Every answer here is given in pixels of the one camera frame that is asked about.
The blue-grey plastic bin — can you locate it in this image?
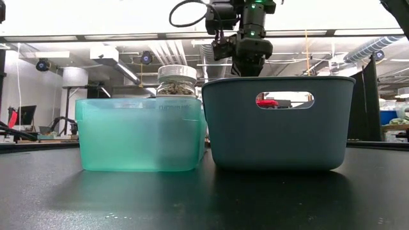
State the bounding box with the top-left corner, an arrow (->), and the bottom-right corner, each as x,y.
201,75 -> 357,171

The teal translucent plastic bin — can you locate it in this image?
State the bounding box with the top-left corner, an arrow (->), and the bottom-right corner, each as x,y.
75,96 -> 208,173

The blue storage bin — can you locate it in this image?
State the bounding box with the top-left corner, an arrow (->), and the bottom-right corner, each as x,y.
379,110 -> 399,127

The black table mat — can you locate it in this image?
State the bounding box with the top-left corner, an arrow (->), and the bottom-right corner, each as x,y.
0,146 -> 409,230

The pile of soft bags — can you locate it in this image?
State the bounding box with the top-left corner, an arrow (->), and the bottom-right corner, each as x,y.
387,107 -> 409,127

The striped ceiling duct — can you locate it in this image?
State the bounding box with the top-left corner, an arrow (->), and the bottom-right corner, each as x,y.
343,35 -> 407,64

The wooden top cart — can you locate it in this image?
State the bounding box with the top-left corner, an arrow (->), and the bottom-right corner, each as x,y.
381,123 -> 409,143

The small red tag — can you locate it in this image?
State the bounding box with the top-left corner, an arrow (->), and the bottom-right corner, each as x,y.
8,110 -> 19,128

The white lid seasoning jar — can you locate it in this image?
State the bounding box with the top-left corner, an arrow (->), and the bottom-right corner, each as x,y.
155,64 -> 199,111

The yellow hanging power cord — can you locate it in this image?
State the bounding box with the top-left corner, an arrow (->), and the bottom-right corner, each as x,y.
304,30 -> 311,77

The silver flexible duct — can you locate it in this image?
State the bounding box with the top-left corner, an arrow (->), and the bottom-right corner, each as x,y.
199,43 -> 236,80

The white ceiling duct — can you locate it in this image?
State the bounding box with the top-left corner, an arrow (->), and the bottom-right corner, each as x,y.
89,44 -> 143,86

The black aluminium table frame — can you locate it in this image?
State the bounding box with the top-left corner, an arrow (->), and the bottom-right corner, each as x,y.
0,139 -> 409,155

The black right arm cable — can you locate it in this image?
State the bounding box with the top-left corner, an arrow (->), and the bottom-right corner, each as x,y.
168,0 -> 224,41

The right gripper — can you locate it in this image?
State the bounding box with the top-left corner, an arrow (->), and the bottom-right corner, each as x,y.
235,37 -> 274,77

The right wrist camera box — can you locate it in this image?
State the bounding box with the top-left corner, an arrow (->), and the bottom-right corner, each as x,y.
212,34 -> 239,62

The black panel divider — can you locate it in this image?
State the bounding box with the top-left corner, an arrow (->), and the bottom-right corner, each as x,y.
347,54 -> 383,142

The black computer monitor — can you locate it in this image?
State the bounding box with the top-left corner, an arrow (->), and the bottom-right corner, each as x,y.
13,104 -> 38,127

